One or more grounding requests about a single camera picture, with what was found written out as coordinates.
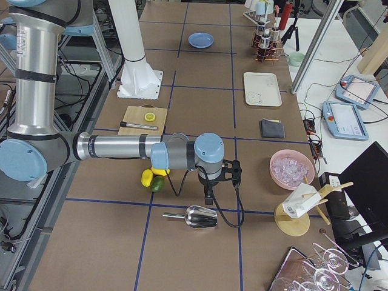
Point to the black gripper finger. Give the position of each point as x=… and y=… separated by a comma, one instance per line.
x=208, y=196

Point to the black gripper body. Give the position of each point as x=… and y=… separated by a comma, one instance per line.
x=207, y=185

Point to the blue plate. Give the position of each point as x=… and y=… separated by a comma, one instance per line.
x=201, y=40

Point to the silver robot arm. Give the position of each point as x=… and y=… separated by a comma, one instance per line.
x=35, y=147

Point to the yellow lemon back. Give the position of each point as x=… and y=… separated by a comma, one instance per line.
x=160, y=172

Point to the yellow lemon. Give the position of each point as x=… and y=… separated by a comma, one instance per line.
x=160, y=172
x=146, y=177

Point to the green lime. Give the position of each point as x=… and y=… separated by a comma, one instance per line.
x=157, y=184

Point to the yellow lemon front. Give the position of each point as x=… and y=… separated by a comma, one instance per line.
x=146, y=177

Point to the pink bowl with ice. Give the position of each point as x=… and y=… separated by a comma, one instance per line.
x=289, y=168

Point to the grey folded cloth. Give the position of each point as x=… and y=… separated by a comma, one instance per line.
x=271, y=129

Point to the lemon half slice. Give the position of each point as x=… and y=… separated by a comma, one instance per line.
x=149, y=117

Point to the white paper carton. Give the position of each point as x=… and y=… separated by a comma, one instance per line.
x=301, y=200

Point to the wooden cutting board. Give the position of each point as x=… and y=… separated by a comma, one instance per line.
x=135, y=114

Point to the cream bear tray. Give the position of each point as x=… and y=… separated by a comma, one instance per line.
x=261, y=89

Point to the clear wine glasses rack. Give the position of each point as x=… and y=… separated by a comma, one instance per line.
x=324, y=269

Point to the blue teach pendant near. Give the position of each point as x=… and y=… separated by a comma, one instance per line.
x=343, y=121

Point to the blue teach pendant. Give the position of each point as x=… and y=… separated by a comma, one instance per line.
x=343, y=121
x=356, y=90

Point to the green bowl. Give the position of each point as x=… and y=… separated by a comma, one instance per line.
x=295, y=59

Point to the dark drink bottle two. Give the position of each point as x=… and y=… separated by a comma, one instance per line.
x=265, y=39

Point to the black monitor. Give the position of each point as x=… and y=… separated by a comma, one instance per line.
x=368, y=172

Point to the dark drink bottle one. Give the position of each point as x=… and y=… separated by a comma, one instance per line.
x=260, y=29

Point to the blue teach pendant far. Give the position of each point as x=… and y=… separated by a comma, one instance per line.
x=356, y=90

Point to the steel knife handle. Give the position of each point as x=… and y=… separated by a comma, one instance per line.
x=137, y=126

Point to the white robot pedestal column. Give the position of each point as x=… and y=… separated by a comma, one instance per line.
x=138, y=79

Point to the copper wire bottle rack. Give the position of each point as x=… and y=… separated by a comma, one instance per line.
x=275, y=49

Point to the aluminium frame post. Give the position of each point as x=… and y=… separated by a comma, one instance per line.
x=324, y=25

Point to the white wire cup rack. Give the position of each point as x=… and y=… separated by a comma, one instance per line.
x=258, y=10

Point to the black camera tripod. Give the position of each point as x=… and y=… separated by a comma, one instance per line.
x=293, y=28

